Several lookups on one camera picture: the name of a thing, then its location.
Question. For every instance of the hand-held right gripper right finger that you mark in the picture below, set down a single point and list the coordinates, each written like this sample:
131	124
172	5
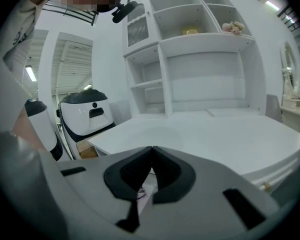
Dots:
202	209

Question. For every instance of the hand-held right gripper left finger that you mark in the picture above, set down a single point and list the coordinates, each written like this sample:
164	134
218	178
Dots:
90	196

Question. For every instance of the person's left forearm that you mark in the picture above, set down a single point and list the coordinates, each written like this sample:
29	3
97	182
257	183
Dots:
27	126

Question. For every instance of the white desk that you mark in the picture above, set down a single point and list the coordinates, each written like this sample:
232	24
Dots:
215	139

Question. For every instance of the white shelf unit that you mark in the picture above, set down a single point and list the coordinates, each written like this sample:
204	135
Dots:
202	66

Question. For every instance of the brown cardboard box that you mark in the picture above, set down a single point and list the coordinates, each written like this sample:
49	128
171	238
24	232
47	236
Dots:
86	150

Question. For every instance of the grey white swivel chair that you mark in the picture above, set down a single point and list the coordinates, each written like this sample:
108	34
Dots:
273	109

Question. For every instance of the ceiling light tube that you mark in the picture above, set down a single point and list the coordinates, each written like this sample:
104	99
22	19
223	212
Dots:
273	5
30	73

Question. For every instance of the ribbed glass cabinet door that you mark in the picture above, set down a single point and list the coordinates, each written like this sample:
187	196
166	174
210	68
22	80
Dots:
137	26

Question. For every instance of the yellow box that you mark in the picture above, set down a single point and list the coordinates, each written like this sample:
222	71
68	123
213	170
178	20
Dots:
190	31

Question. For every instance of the black metal railing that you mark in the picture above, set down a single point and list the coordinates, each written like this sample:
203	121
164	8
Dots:
70	12

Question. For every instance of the black head-mounted camera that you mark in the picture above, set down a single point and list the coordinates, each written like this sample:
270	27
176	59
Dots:
123	11

